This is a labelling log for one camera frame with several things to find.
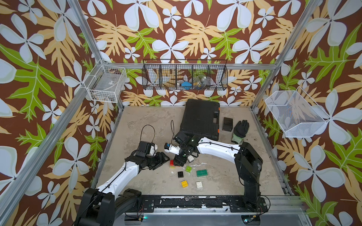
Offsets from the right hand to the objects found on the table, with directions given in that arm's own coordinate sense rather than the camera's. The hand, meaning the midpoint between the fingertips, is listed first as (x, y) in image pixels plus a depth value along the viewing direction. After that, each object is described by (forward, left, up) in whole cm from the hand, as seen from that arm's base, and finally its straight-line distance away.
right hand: (175, 157), depth 86 cm
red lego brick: (-4, +2, +2) cm, 5 cm away
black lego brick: (-9, -3, -4) cm, 11 cm away
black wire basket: (+50, -8, +26) cm, 57 cm away
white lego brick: (0, -10, -1) cm, 10 cm away
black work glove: (+25, -49, -6) cm, 56 cm away
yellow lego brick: (-14, -5, -4) cm, 16 cm away
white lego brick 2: (-15, -14, -5) cm, 21 cm away
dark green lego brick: (-8, -16, -5) cm, 18 cm away
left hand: (-1, +5, +1) cm, 5 cm away
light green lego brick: (-6, -8, -5) cm, 11 cm away
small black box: (+27, -39, -2) cm, 48 cm away
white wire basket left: (+35, +43, +30) cm, 63 cm away
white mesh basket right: (+15, -69, +22) cm, 74 cm away
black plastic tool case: (+29, -19, +3) cm, 35 cm away
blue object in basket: (+43, -8, +23) cm, 49 cm away
